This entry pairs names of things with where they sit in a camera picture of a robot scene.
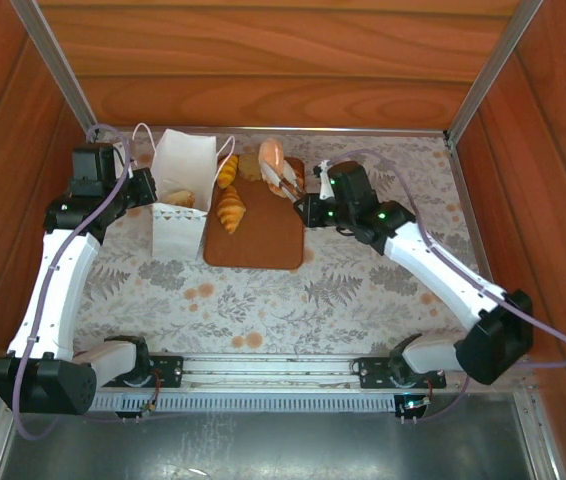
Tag orange white striped fake bread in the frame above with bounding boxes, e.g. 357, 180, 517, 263
162, 188, 197, 210

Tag metal tongs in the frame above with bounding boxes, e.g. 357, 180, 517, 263
260, 160, 307, 202

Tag white patterned paper bag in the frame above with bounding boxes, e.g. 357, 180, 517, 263
131, 121, 237, 262

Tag pink glazed fake bread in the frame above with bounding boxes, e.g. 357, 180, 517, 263
257, 137, 286, 172

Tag glazed fake donut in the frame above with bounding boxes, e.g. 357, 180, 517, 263
265, 177, 295, 200

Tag flat brown round fake bread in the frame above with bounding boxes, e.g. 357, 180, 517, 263
237, 152, 265, 182

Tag golden fake croissant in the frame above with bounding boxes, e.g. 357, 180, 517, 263
215, 184, 248, 236

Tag yellow striped fake bread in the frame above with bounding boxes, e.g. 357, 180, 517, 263
215, 154, 241, 190

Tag brown wooden tray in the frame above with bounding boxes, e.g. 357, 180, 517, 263
202, 154, 307, 272

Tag floral printed tablecloth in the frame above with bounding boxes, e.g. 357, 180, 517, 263
70, 130, 507, 357

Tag small circuit board with LED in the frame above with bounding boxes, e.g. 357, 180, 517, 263
394, 394, 435, 427

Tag grey metal sheet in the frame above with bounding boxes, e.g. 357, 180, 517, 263
0, 408, 539, 480

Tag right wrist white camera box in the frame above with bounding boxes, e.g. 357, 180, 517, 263
314, 159, 334, 198

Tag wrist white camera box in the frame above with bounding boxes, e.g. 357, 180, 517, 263
112, 140, 135, 181
314, 159, 334, 198

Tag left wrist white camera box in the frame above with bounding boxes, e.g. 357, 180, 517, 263
112, 140, 135, 181

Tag rear aluminium frame rail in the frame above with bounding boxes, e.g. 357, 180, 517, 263
96, 125, 448, 137

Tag side aluminium frame rail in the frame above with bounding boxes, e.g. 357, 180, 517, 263
445, 140, 502, 294

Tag aluminium frame post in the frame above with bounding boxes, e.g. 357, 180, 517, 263
442, 0, 547, 146
10, 0, 102, 144

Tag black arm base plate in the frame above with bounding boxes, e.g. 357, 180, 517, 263
127, 352, 185, 390
354, 353, 449, 391

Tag wide aluminium mounting rail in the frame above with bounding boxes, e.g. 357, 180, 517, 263
82, 351, 535, 397

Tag white slotted cable duct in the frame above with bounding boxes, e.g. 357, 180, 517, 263
85, 391, 517, 415

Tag small cable connector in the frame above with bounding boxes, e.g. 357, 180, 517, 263
137, 394, 162, 419

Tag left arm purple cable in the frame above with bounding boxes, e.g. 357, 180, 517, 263
12, 122, 157, 442

